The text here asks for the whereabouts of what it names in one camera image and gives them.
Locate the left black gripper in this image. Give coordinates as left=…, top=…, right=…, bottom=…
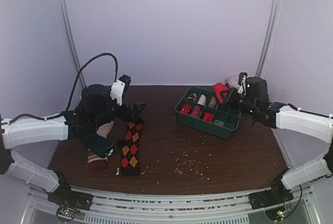
left=91, top=90, right=146, bottom=129

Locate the red and beige sock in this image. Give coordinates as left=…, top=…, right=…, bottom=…
left=213, top=83, right=229, bottom=92

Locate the green divided organizer tray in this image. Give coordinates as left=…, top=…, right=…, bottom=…
left=175, top=86, right=241, bottom=139

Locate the black argyle sock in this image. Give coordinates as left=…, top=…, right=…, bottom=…
left=117, top=118, right=144, bottom=177

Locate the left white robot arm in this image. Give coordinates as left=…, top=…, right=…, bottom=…
left=1, top=81, right=146, bottom=205

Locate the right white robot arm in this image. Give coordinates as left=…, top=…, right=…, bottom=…
left=213, top=73, right=332, bottom=204

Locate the tan rolled sock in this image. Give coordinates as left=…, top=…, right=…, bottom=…
left=207, top=96, right=218, bottom=109

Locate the pink patterned bowl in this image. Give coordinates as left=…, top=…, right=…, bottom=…
left=227, top=77, right=240, bottom=89

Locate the cream rolled sock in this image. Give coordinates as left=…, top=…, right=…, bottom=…
left=197, top=94, right=207, bottom=106

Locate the red rolled sock in tray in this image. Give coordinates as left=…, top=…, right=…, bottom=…
left=202, top=112, right=214, bottom=123

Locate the black beige patterned rolled sock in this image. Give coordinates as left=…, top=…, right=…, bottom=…
left=185, top=93, right=198, bottom=103

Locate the maroon rolled sock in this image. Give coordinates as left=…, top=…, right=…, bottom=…
left=190, top=105, right=202, bottom=118

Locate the red zigzag rolled sock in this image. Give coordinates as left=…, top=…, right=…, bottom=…
left=180, top=103, right=192, bottom=115

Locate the dark teal sock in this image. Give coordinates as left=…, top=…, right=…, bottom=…
left=82, top=133, right=114, bottom=158

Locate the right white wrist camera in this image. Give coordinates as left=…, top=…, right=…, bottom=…
left=238, top=75, right=247, bottom=96

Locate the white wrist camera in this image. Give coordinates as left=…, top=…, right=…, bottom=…
left=238, top=75, right=247, bottom=96
left=110, top=80, right=125, bottom=106

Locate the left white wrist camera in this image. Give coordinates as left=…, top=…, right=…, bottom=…
left=110, top=80, right=125, bottom=106

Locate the right aluminium frame post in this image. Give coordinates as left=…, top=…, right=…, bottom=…
left=255, top=0, right=281, bottom=77

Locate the aluminium frame post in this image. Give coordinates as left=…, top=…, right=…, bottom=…
left=59, top=0, right=81, bottom=74
left=255, top=0, right=281, bottom=77

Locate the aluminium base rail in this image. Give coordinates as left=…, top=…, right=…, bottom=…
left=22, top=179, right=321, bottom=224

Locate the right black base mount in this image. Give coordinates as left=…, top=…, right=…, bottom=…
left=248, top=187, right=294, bottom=222

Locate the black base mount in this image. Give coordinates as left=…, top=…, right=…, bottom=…
left=47, top=191, right=93, bottom=222
left=248, top=187, right=294, bottom=222

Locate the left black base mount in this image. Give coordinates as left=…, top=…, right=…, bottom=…
left=47, top=191, right=93, bottom=222

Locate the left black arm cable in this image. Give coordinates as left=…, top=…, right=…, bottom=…
left=7, top=52, right=120, bottom=125

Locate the left aluminium frame post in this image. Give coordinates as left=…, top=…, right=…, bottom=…
left=59, top=0, right=81, bottom=74

